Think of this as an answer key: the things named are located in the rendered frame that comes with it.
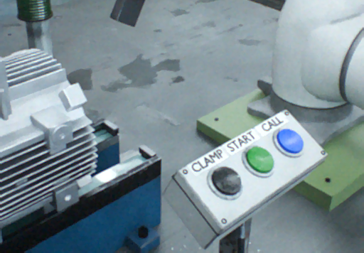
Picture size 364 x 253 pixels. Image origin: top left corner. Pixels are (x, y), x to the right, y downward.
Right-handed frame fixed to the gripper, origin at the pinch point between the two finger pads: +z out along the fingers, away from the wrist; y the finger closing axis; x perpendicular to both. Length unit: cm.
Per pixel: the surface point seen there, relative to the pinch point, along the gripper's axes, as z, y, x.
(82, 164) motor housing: 21.0, 2.7, 0.2
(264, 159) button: 10.1, 22.0, 5.0
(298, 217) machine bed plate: 22.3, 13.8, 37.8
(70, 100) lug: 13.8, 1.2, -4.0
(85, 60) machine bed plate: 19, -55, 42
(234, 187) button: 13.0, 22.7, 0.6
